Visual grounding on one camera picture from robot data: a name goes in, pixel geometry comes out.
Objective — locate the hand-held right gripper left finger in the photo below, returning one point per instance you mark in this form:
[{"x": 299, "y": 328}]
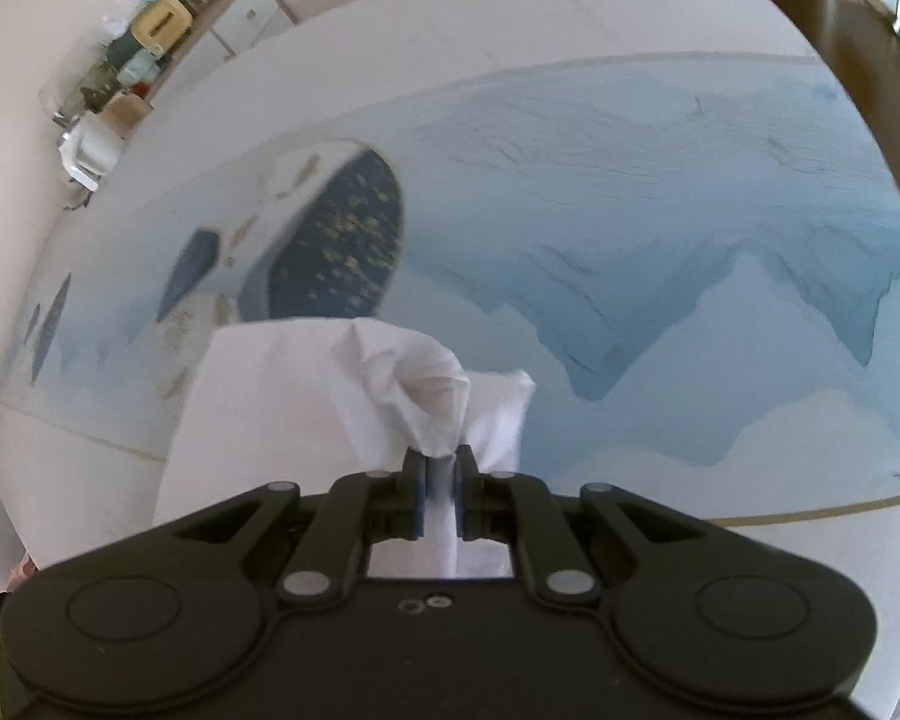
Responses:
[{"x": 418, "y": 499}]

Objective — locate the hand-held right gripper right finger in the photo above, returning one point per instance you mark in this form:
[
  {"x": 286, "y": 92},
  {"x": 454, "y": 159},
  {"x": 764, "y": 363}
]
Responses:
[{"x": 463, "y": 499}]

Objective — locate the white shirt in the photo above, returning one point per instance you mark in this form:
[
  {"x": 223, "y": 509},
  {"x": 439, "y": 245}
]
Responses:
[{"x": 270, "y": 405}]

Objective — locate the white and blue printed tablecloth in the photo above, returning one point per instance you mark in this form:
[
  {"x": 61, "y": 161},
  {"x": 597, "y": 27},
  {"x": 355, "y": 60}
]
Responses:
[{"x": 645, "y": 202}]

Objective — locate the white plastic object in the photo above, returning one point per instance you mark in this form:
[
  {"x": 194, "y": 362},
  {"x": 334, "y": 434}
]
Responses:
[{"x": 86, "y": 154}]

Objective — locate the white sideboard with wooden top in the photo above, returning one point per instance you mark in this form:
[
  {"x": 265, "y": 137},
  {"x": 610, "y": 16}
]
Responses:
[{"x": 251, "y": 15}]

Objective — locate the yellow container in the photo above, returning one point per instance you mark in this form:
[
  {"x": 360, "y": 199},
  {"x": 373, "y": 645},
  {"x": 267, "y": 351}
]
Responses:
[{"x": 163, "y": 24}]

